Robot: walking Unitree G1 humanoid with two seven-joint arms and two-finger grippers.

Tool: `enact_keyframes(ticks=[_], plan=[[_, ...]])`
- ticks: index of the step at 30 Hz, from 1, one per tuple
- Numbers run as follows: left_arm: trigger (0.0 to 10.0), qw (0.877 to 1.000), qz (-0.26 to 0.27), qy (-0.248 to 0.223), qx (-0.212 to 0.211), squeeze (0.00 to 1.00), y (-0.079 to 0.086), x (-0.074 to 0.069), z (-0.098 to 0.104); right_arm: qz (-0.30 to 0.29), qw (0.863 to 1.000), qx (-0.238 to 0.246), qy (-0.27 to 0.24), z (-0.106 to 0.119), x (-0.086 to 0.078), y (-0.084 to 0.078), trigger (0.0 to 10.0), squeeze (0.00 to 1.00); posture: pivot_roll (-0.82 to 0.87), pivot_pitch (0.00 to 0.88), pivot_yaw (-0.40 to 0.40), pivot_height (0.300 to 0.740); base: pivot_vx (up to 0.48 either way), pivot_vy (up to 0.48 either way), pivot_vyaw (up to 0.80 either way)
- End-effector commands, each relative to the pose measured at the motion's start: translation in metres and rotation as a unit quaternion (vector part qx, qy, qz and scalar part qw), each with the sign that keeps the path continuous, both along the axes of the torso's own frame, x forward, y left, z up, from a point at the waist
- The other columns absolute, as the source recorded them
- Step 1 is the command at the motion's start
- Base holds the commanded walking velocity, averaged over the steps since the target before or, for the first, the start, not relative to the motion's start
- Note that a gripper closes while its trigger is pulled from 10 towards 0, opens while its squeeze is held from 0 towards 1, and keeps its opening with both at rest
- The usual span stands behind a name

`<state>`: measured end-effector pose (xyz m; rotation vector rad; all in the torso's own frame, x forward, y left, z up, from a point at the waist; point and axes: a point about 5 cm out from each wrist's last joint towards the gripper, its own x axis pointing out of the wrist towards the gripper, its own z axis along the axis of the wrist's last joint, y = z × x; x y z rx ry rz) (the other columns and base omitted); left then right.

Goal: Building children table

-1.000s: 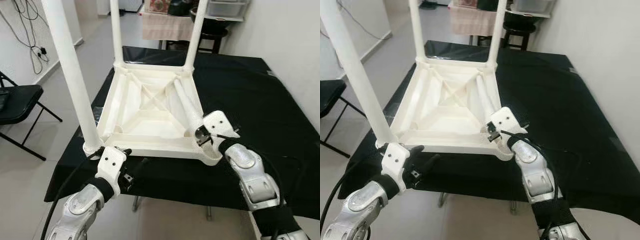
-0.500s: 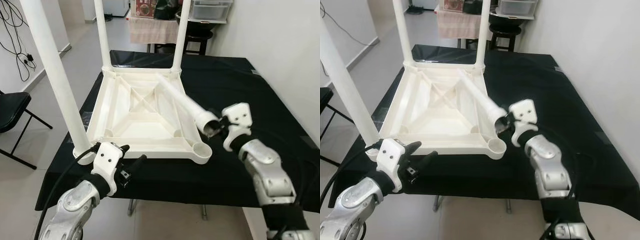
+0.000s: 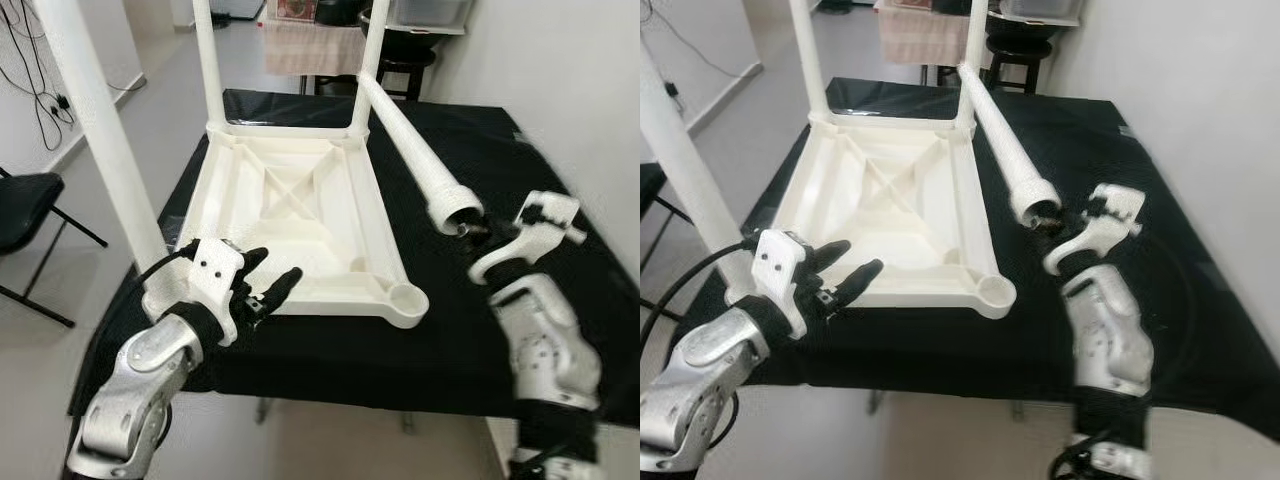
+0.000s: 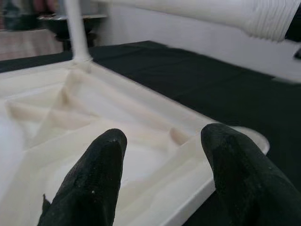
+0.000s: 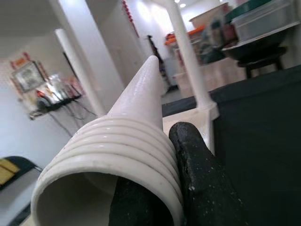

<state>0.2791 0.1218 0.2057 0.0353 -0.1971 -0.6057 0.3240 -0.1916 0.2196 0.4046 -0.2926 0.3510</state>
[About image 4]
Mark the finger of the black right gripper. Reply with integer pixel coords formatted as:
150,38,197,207
285,11,301,42

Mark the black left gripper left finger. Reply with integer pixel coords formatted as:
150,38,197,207
37,128,127,226

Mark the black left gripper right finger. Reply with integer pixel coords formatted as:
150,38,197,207
201,123,301,226

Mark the white plastic table leg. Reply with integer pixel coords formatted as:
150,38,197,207
65,0,93,66

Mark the white plastic children table top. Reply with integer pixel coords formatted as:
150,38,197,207
0,56,270,226

